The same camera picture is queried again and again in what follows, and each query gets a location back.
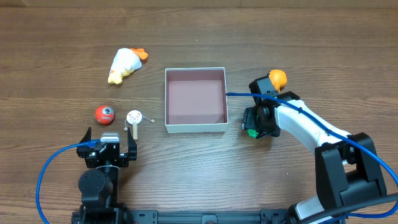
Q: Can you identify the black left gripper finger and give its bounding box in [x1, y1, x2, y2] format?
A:
[127, 128, 137, 154]
[80, 127, 91, 150]

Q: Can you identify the green round disc toy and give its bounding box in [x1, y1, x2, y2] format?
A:
[247, 129, 259, 138]

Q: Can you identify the white wooden rattle drum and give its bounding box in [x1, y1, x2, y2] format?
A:
[124, 110, 155, 140]

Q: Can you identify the red round robot toy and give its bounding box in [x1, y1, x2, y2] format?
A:
[95, 105, 115, 126]

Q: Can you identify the orange dinosaur toy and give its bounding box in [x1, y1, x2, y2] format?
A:
[269, 70, 287, 91]

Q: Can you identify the white box with pink interior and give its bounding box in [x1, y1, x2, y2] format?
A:
[165, 67, 229, 134]

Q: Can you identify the white chicken toy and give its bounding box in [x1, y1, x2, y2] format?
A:
[108, 48, 149, 85]

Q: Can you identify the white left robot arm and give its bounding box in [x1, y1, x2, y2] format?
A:
[71, 128, 137, 224]

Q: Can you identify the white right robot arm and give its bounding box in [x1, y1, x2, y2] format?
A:
[242, 95, 388, 223]

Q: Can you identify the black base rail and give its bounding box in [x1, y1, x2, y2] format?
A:
[70, 209, 346, 224]

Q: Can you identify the thick black cable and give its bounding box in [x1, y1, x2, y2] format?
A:
[298, 192, 398, 224]

